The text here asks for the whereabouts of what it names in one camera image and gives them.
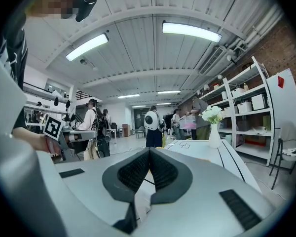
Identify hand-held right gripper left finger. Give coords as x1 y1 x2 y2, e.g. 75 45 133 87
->
102 147 151 235

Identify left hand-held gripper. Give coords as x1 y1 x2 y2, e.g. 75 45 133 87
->
42 116 99 161

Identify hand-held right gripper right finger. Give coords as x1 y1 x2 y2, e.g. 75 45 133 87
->
149 147 194 206

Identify person's left forearm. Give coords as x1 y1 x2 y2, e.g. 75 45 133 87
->
12 126 61 155

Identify large white storage box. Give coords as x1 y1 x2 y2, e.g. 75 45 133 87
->
251 93 269 111

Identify white vase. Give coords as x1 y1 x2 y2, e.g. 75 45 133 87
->
208 123 222 149

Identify white flower bouquet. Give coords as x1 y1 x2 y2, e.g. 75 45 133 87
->
199 105 225 125

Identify white lidded storage bin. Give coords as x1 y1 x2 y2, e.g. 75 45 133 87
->
231 87 245 98
237 102 253 114

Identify person's black printed shirt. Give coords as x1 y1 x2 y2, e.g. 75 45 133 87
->
0 13 29 130

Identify white metal shelving unit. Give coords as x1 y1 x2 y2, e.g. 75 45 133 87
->
187 55 274 167

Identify grey chair with cushion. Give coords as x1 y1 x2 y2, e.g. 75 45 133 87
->
269 122 296 191

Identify ceiling air conditioner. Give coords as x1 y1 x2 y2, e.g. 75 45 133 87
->
198 45 225 76

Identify white refrigerator with red tag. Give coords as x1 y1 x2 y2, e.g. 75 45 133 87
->
265 67 296 158

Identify black head-worn camera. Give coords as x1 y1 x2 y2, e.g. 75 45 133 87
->
75 0 98 23

